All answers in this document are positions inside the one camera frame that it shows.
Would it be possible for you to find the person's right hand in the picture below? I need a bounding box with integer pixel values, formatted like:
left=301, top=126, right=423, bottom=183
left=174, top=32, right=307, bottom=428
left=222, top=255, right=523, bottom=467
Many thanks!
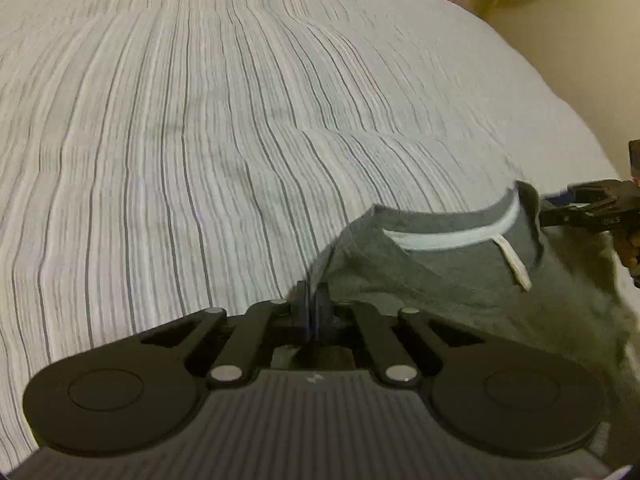
left=615, top=234, right=640, bottom=289

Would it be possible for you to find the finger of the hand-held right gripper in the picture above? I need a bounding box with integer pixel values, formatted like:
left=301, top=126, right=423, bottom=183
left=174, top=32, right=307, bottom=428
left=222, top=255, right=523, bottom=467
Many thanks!
left=539, top=203, right=624, bottom=234
left=566, top=178, right=626, bottom=207

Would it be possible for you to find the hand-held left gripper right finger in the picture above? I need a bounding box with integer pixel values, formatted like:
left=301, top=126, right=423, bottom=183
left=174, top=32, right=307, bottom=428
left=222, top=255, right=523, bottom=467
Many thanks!
left=315, top=282, right=489, bottom=389

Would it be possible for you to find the bed with striped bedspread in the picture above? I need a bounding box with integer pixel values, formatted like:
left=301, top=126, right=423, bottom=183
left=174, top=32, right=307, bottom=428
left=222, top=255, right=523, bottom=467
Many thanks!
left=0, top=0, right=628, bottom=463

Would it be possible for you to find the grey T-shirt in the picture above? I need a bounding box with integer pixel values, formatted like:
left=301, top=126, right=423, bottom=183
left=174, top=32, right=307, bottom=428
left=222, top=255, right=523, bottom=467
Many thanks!
left=307, top=180, right=640, bottom=411

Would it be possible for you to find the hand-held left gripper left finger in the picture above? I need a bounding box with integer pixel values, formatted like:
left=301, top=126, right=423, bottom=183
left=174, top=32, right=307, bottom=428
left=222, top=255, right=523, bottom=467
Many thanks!
left=140, top=280, right=315, bottom=389

